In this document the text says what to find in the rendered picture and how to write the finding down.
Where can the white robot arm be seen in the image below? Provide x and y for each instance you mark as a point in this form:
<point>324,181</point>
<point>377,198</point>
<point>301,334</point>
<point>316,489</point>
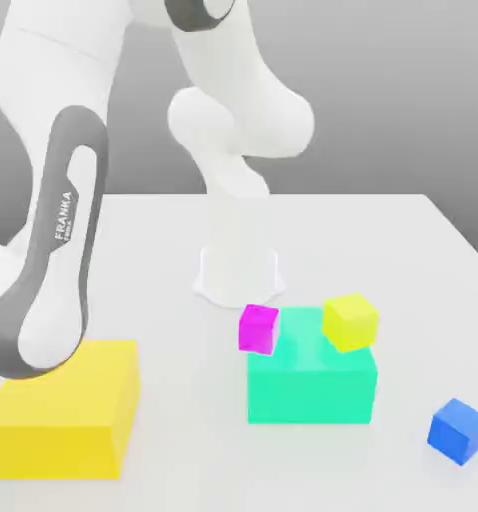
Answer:
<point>55,80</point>

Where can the small magenta cube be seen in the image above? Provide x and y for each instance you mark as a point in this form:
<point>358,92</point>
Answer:
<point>257,330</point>

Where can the small yellow cube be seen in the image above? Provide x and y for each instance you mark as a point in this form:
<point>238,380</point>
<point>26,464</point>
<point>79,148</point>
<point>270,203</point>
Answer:
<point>351,322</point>

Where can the small blue cube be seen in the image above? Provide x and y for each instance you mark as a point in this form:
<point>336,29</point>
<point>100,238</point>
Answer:
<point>457,432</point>

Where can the large turquoise box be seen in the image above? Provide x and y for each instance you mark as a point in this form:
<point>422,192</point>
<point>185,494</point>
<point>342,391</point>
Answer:
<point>311,392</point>

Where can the large yellow box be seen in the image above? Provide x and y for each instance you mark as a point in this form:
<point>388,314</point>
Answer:
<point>59,424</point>

